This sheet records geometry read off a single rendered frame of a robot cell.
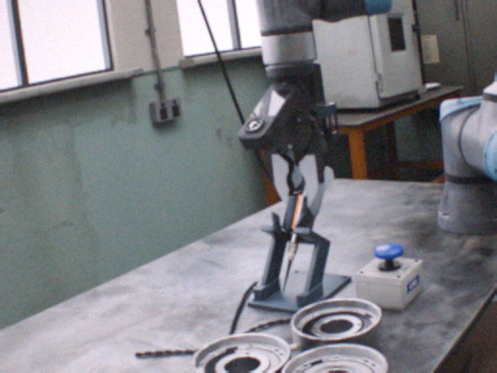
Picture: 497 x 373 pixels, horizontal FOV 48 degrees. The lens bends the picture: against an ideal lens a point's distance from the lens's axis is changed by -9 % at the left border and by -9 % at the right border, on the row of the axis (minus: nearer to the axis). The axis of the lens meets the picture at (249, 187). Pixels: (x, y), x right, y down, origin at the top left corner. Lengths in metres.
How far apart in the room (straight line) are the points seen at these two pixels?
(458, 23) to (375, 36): 1.70
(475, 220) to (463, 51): 3.46
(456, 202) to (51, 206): 1.62
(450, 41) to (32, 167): 3.19
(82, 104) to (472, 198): 1.69
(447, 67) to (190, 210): 2.44
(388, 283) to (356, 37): 2.16
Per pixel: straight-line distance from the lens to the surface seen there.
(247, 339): 0.68
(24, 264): 2.26
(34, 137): 2.25
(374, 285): 0.79
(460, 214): 1.04
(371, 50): 2.82
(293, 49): 0.80
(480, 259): 0.93
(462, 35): 4.43
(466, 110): 1.01
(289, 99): 0.79
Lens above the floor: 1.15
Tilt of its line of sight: 13 degrees down
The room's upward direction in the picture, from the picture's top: 8 degrees counter-clockwise
